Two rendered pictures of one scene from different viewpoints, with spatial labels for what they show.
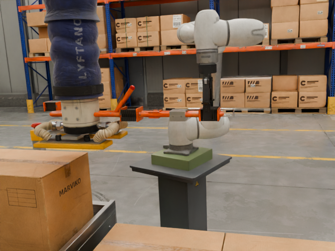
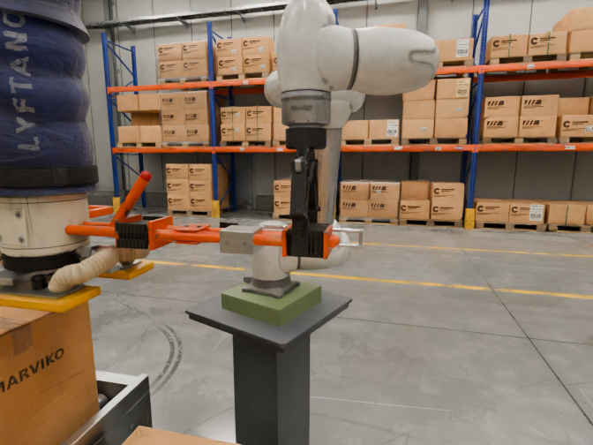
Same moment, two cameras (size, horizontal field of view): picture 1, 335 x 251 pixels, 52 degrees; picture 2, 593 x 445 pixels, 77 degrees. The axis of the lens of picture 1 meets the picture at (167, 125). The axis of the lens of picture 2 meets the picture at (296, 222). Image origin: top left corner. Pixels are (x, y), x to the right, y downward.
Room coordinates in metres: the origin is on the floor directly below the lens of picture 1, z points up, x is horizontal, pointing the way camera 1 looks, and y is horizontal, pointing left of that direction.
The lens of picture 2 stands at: (0.74, -0.13, 1.34)
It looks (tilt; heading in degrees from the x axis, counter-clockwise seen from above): 10 degrees down; 358
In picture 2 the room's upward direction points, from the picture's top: straight up
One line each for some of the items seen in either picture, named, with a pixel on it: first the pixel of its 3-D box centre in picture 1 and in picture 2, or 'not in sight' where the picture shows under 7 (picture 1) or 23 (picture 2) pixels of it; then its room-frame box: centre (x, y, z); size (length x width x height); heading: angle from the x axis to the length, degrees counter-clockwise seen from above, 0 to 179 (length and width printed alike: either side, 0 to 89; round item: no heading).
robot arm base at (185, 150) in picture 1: (178, 146); (266, 280); (2.20, -0.07, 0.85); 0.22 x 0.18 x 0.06; 61
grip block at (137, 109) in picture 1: (131, 113); (145, 231); (1.52, 0.16, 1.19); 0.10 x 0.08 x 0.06; 166
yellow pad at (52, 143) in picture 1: (73, 140); (11, 284); (1.49, 0.42, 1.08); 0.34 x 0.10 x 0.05; 76
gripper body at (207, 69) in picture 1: (207, 74); (305, 153); (1.44, -0.18, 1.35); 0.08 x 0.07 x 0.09; 165
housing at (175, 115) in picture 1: (178, 115); (242, 239); (1.46, -0.05, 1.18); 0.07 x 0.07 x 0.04; 76
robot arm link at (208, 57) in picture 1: (207, 57); (305, 111); (1.44, -0.18, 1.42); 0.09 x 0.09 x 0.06
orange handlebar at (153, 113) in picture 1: (129, 109); (155, 221); (1.65, 0.18, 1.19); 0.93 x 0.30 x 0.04; 76
